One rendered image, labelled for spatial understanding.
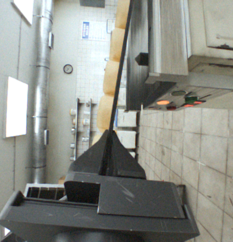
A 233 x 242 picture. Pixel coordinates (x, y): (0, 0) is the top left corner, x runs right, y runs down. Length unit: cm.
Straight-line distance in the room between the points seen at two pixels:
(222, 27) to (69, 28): 533
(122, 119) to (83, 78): 201
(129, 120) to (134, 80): 322
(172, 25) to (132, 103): 30
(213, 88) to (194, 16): 14
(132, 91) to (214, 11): 32
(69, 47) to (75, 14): 120
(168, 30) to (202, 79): 12
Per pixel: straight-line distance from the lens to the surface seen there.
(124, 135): 372
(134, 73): 55
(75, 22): 560
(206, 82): 32
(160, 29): 27
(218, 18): 33
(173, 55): 25
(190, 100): 36
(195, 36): 28
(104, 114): 16
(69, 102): 455
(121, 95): 375
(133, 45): 62
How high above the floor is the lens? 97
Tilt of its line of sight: 4 degrees down
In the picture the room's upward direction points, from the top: 88 degrees counter-clockwise
